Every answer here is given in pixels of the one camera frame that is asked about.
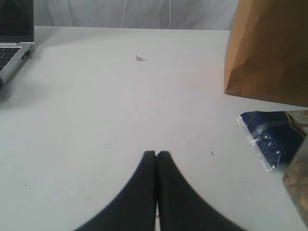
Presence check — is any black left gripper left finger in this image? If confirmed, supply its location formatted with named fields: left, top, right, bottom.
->
left=77, top=151, right=156, bottom=231

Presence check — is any brown paper shopping bag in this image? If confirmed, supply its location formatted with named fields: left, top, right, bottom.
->
left=224, top=0, right=308, bottom=106

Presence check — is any silver laptop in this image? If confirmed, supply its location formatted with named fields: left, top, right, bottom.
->
left=0, top=0, right=34, bottom=88

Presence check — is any white backdrop curtain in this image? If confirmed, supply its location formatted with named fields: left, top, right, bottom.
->
left=34, top=0, right=238, bottom=30

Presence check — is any clear nut jar gold lid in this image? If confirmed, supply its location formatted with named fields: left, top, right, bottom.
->
left=283, top=139, right=308, bottom=227

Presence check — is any small white paper scrap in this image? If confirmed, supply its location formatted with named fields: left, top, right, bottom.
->
left=135, top=55, right=146, bottom=62

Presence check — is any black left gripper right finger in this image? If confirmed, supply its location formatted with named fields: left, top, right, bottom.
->
left=156, top=151, right=243, bottom=231

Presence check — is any dark blue noodle package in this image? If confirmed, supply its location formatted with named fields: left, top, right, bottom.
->
left=237, top=110, right=308, bottom=172

